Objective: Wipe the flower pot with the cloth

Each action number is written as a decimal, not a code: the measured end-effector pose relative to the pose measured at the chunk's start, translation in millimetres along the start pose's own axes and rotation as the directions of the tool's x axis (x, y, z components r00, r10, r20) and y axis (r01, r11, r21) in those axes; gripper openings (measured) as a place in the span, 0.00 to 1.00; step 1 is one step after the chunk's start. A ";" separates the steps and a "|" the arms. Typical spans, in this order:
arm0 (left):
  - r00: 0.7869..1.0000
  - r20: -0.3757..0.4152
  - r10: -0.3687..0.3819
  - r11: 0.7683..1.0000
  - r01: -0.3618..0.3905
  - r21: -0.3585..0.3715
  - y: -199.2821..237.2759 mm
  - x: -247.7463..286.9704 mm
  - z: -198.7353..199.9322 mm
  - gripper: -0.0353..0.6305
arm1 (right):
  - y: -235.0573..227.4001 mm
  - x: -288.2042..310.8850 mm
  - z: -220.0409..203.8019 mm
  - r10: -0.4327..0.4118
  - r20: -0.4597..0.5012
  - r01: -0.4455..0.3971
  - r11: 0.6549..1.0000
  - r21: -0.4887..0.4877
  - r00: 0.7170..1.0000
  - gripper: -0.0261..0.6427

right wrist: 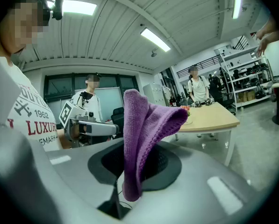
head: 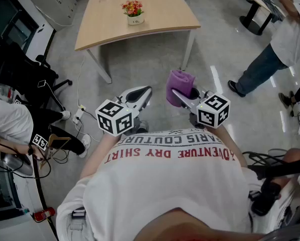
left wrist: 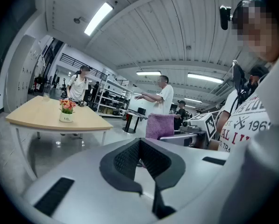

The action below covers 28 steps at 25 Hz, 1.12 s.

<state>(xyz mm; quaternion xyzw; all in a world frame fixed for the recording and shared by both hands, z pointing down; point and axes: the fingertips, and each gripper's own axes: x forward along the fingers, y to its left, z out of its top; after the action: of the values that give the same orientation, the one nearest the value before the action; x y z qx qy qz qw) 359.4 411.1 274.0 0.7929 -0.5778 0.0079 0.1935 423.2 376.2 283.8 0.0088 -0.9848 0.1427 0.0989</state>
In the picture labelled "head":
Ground grey locker cabinet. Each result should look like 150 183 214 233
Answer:
20 0 78 32

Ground potted red orange flowers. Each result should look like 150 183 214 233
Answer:
121 0 145 26

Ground person's left forearm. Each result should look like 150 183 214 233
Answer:
79 132 122 180

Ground white table leg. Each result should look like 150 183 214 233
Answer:
86 48 113 84
180 29 197 71

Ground red fire extinguisher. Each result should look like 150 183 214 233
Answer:
31 206 56 223

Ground person's right forearm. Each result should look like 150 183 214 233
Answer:
218 125 248 168

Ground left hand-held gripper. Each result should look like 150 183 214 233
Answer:
95 85 153 137

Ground black harness gear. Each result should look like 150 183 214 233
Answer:
242 148 300 217

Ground table with black legs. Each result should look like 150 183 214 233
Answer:
239 0 287 37

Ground white power strip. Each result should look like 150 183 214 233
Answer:
72 104 87 124

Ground grey backpack strap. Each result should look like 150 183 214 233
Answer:
66 206 93 241

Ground white phone charging cable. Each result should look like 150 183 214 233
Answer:
44 82 66 111

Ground black power cable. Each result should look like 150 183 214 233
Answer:
73 109 101 143

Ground purple cloth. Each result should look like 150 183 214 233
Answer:
165 69 196 107

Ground person's white printed shirt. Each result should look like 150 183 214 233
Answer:
56 128 300 241

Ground wooden clothes hanger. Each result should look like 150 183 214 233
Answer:
38 133 72 171

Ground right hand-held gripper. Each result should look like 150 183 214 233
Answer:
171 87 231 130

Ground black office chair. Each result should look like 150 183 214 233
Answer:
0 42 73 110

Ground clear water bottle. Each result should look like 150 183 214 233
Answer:
0 83 14 98

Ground silver stool seat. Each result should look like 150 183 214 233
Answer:
0 151 34 177

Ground white power cable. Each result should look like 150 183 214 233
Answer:
76 56 86 107

